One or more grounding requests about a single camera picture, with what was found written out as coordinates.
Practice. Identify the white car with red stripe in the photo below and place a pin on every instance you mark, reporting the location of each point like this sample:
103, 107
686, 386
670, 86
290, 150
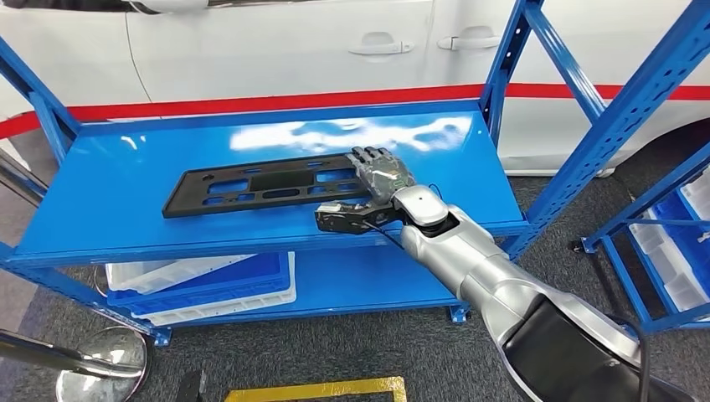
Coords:
249, 55

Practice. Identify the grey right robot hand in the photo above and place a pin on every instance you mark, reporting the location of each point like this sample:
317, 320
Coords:
383, 175

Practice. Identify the blue metal shelf rack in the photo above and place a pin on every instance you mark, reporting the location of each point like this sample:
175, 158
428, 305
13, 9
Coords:
111, 194
643, 202

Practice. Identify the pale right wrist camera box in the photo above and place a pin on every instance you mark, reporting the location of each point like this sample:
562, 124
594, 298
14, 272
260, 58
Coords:
338, 219

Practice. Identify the black plastic plate frame part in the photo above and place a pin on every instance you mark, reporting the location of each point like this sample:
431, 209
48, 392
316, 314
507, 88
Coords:
180, 201

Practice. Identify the white plastic crate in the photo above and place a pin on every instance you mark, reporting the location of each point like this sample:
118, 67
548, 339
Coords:
660, 261
233, 310
696, 194
155, 277

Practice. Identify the chrome stanchion post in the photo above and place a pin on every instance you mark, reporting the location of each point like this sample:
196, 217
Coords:
111, 355

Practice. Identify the blue plastic crate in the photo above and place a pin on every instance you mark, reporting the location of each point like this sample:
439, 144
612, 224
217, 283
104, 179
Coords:
222, 288
688, 244

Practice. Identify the yellow floor tape square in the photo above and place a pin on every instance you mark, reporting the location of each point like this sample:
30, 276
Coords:
310, 388

